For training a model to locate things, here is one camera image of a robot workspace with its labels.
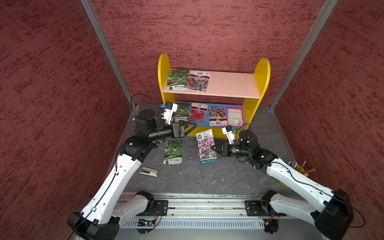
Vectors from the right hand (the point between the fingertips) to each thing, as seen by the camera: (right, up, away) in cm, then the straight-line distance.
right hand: (211, 151), depth 72 cm
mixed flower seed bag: (+6, +18, +22) cm, 29 cm away
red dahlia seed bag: (-6, +21, +26) cm, 34 cm away
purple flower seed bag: (-3, +4, +3) cm, 6 cm away
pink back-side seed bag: (+18, +17, +22) cm, 34 cm away
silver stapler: (-35, -14, +12) cm, 39 cm away
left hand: (-10, +12, -11) cm, 19 cm away
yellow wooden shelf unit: (+5, +32, +49) cm, 59 cm away
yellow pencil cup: (+48, -11, +5) cm, 49 cm away
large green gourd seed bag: (-23, -5, +22) cm, 32 cm away
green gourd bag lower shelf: (-17, +20, +25) cm, 36 cm away
